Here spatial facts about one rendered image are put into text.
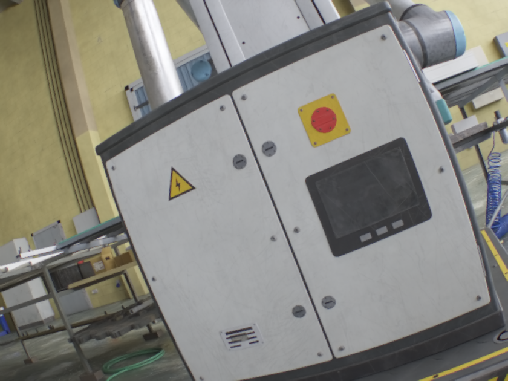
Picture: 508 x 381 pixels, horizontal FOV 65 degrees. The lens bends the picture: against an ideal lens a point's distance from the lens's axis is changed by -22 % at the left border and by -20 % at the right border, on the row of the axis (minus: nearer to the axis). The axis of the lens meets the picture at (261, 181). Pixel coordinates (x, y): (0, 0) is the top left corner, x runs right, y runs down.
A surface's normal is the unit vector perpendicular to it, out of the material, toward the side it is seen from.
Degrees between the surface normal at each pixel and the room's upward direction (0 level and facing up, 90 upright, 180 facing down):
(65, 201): 90
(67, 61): 90
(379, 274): 90
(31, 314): 90
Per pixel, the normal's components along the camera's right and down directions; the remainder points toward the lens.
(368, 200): -0.35, 0.07
